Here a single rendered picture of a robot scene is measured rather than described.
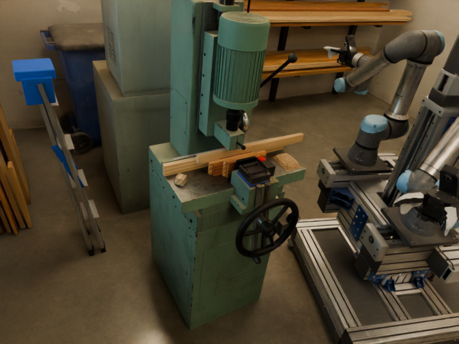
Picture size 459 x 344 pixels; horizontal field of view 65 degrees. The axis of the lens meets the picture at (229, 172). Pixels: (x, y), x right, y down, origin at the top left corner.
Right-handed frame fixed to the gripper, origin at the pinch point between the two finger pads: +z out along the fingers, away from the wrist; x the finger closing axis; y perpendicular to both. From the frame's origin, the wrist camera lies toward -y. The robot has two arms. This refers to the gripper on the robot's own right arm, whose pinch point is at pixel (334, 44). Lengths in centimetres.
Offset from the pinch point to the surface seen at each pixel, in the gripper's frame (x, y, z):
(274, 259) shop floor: -59, 117, -43
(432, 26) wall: 236, 54, 113
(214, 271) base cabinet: -109, 67, -68
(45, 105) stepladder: -158, 1, 2
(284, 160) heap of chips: -69, 22, -58
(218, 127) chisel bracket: -95, 5, -46
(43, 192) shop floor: -186, 99, 73
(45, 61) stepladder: -153, -13, 15
